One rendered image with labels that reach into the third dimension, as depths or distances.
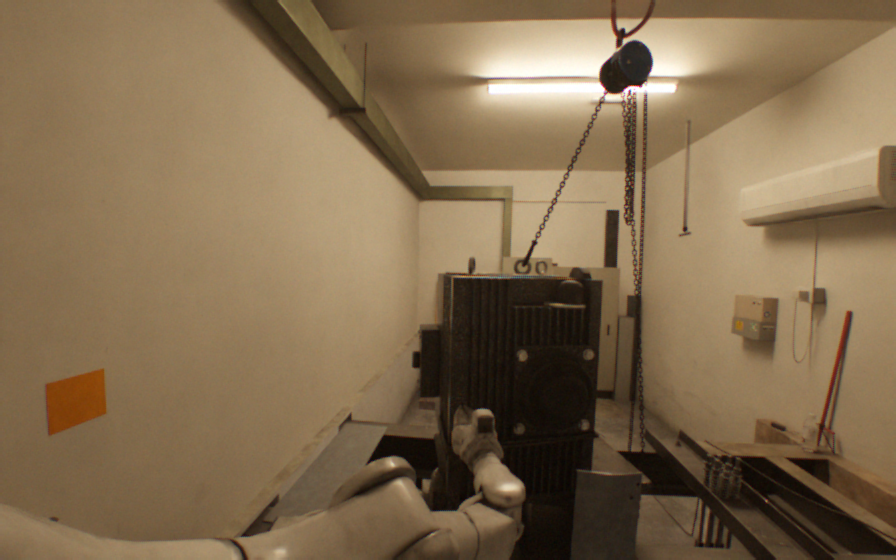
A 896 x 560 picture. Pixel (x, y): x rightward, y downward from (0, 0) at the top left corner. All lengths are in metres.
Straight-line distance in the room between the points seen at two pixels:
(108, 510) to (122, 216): 0.66
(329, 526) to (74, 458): 0.77
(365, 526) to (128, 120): 1.04
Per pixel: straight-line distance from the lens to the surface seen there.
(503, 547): 0.59
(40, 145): 0.95
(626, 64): 1.55
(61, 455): 1.01
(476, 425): 0.73
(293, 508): 1.68
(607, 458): 1.58
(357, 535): 0.31
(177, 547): 0.27
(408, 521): 0.33
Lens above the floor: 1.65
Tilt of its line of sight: 3 degrees down
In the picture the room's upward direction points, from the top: 1 degrees clockwise
